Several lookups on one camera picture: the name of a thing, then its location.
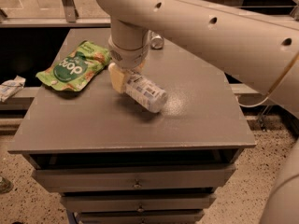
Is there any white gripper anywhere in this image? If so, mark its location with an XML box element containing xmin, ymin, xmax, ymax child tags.
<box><xmin>108</xmin><ymin>37</ymin><xmax>150</xmax><ymax>93</ymax></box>

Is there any clear plastic bottle blue label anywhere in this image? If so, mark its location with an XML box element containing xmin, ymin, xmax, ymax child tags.
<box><xmin>125</xmin><ymin>72</ymin><xmax>167</xmax><ymax>113</ymax></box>

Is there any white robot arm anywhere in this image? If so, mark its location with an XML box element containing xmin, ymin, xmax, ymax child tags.
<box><xmin>96</xmin><ymin>0</ymin><xmax>299</xmax><ymax>118</ymax></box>

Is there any silver blue drink can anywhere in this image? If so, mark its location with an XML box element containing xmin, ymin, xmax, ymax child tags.
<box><xmin>149</xmin><ymin>32</ymin><xmax>164</xmax><ymax>49</ymax></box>

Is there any green snack pouch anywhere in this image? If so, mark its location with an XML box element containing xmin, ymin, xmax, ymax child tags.
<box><xmin>36</xmin><ymin>40</ymin><xmax>110</xmax><ymax>91</ymax></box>

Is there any grey drawer cabinet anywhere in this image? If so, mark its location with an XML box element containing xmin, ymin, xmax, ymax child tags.
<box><xmin>7</xmin><ymin>27</ymin><xmax>257</xmax><ymax>224</ymax></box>

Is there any white tissue packet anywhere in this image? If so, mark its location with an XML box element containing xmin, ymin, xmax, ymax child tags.
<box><xmin>0</xmin><ymin>76</ymin><xmax>26</xmax><ymax>102</ymax></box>

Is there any grey top drawer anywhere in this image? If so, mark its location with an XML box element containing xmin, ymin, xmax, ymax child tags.
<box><xmin>32</xmin><ymin>164</ymin><xmax>235</xmax><ymax>193</ymax></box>

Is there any grey drawer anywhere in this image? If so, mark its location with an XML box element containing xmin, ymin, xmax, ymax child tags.
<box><xmin>32</xmin><ymin>164</ymin><xmax>235</xmax><ymax>193</ymax></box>
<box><xmin>78</xmin><ymin>210</ymin><xmax>204</xmax><ymax>224</ymax></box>
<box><xmin>61</xmin><ymin>192</ymin><xmax>216</xmax><ymax>213</ymax></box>

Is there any grey middle drawer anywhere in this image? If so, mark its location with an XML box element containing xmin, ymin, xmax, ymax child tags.
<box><xmin>61</xmin><ymin>192</ymin><xmax>216</xmax><ymax>213</ymax></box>

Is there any grey bottom drawer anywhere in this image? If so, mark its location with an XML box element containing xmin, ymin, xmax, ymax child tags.
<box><xmin>78</xmin><ymin>210</ymin><xmax>204</xmax><ymax>224</ymax></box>

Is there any metal guard rail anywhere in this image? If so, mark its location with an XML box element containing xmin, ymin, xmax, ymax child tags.
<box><xmin>0</xmin><ymin>0</ymin><xmax>297</xmax><ymax>27</ymax></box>

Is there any white cable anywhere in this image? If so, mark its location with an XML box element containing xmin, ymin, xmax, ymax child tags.
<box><xmin>237</xmin><ymin>51</ymin><xmax>299</xmax><ymax>108</ymax></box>

